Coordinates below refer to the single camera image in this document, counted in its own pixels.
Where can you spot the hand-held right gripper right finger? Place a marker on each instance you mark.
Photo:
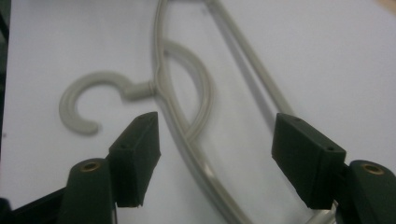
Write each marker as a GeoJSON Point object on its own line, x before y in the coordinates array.
{"type": "Point", "coordinates": [306, 161]}

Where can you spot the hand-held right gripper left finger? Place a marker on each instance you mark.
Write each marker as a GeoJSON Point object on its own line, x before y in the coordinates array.
{"type": "Point", "coordinates": [135, 161]}

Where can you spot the grey plastic clothes hanger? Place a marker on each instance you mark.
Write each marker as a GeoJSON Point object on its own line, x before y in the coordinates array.
{"type": "Point", "coordinates": [162, 84]}

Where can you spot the white table mat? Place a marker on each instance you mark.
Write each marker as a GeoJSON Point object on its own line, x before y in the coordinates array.
{"type": "Point", "coordinates": [327, 62]}

